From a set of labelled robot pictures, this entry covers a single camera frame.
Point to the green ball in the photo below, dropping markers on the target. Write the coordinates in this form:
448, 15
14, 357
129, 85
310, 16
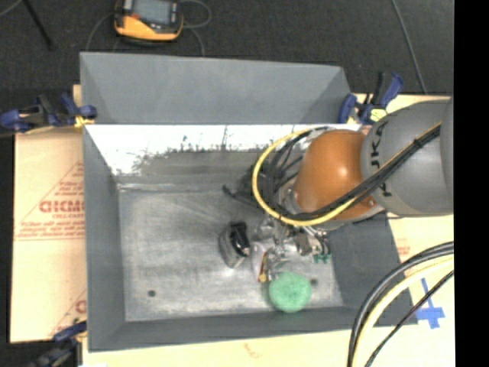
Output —
289, 292

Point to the grey metal bin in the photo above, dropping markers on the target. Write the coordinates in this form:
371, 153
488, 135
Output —
179, 251

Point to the brown cardboard board, red print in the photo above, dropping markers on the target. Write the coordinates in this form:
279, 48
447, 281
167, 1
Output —
46, 243

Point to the black cylinder on white bracket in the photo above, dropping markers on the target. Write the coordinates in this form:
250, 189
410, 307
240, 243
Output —
240, 239

